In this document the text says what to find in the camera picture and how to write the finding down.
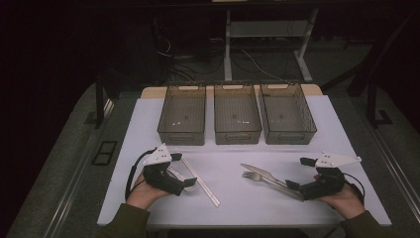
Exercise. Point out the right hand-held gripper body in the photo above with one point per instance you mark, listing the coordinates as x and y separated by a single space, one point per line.
325 186

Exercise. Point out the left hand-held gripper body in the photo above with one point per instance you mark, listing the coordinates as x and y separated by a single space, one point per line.
161 178

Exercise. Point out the metal table knife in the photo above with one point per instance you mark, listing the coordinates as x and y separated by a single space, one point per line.
261 172

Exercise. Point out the metal fork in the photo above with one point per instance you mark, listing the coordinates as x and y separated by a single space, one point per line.
252 177

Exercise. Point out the smoky clear plastic bin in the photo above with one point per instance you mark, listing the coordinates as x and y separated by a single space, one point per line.
236 114
286 114
182 114

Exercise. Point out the person's left hand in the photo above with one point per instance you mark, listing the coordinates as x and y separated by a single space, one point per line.
142 195

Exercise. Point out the person's right hand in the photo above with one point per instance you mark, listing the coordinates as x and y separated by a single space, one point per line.
348 203

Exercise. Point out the white table sheet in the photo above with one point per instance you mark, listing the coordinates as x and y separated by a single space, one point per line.
231 155

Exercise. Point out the black metal stand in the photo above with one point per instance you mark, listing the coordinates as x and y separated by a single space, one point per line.
372 99

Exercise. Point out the white metal desk frame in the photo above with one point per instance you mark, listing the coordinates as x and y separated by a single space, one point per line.
228 49

